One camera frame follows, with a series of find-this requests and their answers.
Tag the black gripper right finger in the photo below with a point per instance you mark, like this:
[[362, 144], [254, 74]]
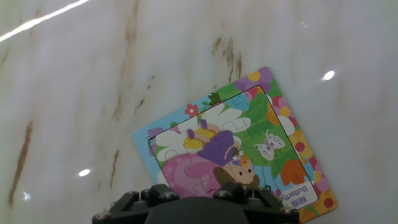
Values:
[[270, 214]]

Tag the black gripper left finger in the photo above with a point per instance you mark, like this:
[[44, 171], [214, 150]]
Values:
[[130, 213]]

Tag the colourful butterfly puzzle board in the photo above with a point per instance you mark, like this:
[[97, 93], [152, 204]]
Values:
[[264, 124]]

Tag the marble pattern board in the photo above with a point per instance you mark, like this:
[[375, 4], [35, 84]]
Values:
[[77, 93]]

